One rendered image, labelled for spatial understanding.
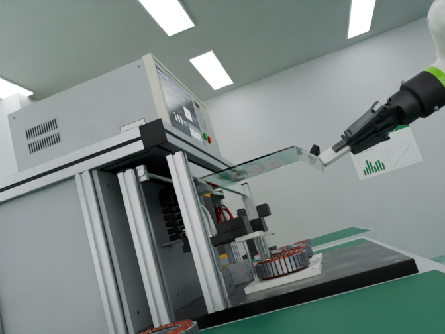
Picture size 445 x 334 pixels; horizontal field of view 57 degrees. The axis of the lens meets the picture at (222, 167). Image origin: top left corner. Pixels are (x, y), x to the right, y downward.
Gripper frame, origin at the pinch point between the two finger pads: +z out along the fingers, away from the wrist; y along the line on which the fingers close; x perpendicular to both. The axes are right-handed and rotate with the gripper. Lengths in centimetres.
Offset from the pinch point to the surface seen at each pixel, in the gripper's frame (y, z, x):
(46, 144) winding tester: 28, 54, -27
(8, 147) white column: -164, 243, -357
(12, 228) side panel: 31, 62, -6
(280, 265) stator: 4.6, 23.2, 17.9
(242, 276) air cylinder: -18.4, 35.7, 4.4
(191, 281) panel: -9.5, 46.3, 2.2
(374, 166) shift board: -459, -119, -242
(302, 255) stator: 2.0, 18.5, 17.5
